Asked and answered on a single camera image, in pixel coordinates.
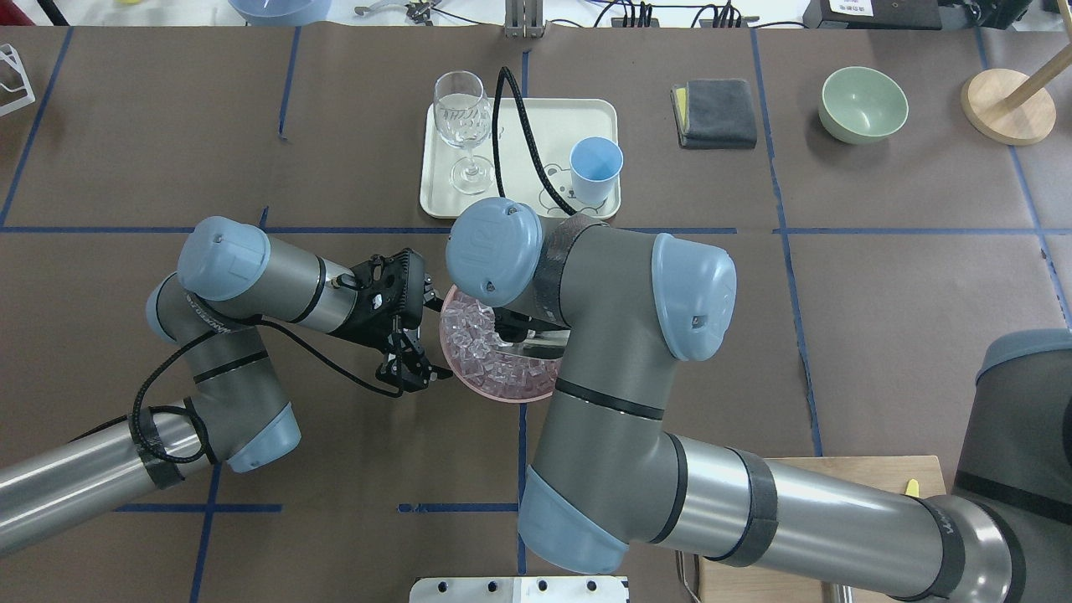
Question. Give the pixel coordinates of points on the metal ice scoop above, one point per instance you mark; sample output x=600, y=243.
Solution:
x=540, y=345

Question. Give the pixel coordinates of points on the clear wine glass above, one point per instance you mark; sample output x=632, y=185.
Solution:
x=463, y=118

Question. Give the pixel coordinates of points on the wooden cutting board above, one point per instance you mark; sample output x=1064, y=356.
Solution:
x=711, y=582

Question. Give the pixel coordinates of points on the green bowl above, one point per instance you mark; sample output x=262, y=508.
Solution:
x=859, y=106

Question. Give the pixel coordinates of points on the light blue cup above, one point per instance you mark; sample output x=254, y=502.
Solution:
x=596, y=163

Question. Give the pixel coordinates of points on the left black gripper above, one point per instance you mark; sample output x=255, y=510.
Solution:
x=366, y=322

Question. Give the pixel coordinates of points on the pink bowl of ice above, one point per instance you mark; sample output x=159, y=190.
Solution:
x=476, y=354

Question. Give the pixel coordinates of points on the aluminium frame post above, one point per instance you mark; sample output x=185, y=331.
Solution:
x=524, y=19

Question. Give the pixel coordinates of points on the white wire cup rack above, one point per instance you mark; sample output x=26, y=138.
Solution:
x=16, y=87

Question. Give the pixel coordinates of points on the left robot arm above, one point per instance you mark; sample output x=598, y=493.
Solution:
x=217, y=398

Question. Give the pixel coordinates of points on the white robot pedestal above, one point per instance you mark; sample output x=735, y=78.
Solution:
x=573, y=588

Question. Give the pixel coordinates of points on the grey folded cloth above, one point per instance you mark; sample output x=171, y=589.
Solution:
x=715, y=114

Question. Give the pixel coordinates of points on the cream serving tray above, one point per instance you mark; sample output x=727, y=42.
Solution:
x=557, y=124

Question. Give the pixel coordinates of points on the wooden stand with round base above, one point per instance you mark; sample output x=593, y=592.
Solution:
x=1012, y=107

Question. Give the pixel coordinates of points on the blue bowl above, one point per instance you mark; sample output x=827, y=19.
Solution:
x=281, y=13

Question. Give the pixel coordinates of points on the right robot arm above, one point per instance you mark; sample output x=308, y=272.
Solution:
x=667, y=419

